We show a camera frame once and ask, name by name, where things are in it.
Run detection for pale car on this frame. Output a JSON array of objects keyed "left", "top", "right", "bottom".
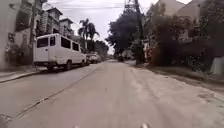
[{"left": 85, "top": 53, "right": 101, "bottom": 65}]

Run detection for grey concrete road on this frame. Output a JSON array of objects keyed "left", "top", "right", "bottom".
[{"left": 0, "top": 59, "right": 224, "bottom": 128}]

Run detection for dark leafy trees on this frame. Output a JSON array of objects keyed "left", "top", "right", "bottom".
[{"left": 105, "top": 11, "right": 139, "bottom": 57}]

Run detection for overhead wires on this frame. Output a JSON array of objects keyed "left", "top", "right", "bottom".
[{"left": 43, "top": 0, "right": 134, "bottom": 12}]

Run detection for grey tiered building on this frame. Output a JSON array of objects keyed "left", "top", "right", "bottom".
[{"left": 39, "top": 7, "right": 75, "bottom": 40}]

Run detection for pale multi-storey building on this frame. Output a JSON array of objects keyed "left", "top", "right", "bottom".
[{"left": 0, "top": 0, "right": 48, "bottom": 70}]

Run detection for bush with reddish flowers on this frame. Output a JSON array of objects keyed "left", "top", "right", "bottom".
[{"left": 3, "top": 42, "right": 34, "bottom": 67}]

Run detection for utility pole with frame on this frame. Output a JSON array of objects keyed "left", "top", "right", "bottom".
[{"left": 123, "top": 0, "right": 147, "bottom": 65}]

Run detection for white van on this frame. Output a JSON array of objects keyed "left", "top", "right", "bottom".
[{"left": 32, "top": 32, "right": 89, "bottom": 72}]

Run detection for dark trees and bushes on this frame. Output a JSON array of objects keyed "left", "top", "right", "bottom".
[{"left": 145, "top": 0, "right": 224, "bottom": 73}]

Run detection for pale building with roof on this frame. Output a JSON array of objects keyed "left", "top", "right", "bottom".
[{"left": 156, "top": 0, "right": 205, "bottom": 22}]

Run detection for palm trees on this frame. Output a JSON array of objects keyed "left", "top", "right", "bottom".
[{"left": 77, "top": 18, "right": 100, "bottom": 52}]

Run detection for grey concrete pavement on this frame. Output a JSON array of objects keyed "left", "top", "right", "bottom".
[
  {"left": 0, "top": 65, "right": 48, "bottom": 84},
  {"left": 133, "top": 61, "right": 224, "bottom": 90}
]

